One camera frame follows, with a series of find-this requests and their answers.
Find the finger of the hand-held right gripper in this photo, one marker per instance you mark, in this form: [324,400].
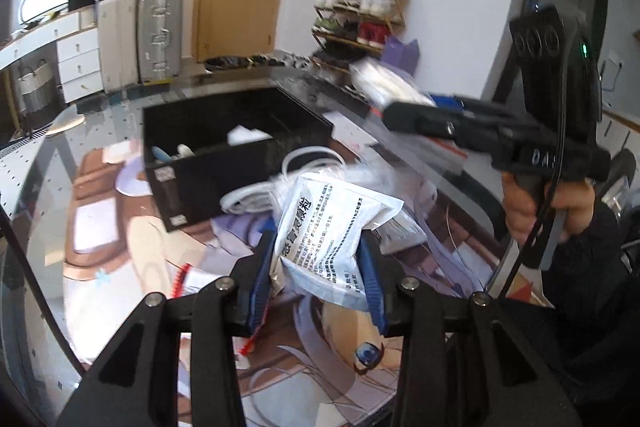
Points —
[425,122]
[445,101]

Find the white vanity desk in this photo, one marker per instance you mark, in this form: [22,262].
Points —
[75,57]

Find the purple bag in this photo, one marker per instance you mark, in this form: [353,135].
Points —
[400,57]

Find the person's right forearm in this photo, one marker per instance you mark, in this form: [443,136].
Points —
[600,307]

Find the white dotted floor rug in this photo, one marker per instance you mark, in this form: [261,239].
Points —
[30,142]

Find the white printed pouch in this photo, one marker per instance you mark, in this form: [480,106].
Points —
[325,237]

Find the woven laundry basket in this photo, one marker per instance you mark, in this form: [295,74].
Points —
[35,87]

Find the black storage box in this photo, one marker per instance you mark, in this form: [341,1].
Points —
[220,187]

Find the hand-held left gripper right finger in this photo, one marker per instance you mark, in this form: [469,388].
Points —
[372,287]

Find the white suitcase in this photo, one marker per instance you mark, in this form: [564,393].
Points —
[117,42]

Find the shoe rack with shoes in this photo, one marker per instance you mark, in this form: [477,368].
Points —
[360,2]

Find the silver suitcase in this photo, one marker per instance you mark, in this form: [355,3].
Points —
[160,37]

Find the pile of floor shoes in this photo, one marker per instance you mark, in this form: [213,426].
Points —
[285,59]

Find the wooden shoe rack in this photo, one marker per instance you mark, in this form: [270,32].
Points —
[360,22]

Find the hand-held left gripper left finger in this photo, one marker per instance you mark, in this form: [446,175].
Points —
[260,287]

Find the person's right hand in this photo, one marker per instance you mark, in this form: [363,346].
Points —
[580,207]

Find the black trash bin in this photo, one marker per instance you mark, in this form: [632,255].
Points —
[225,63]

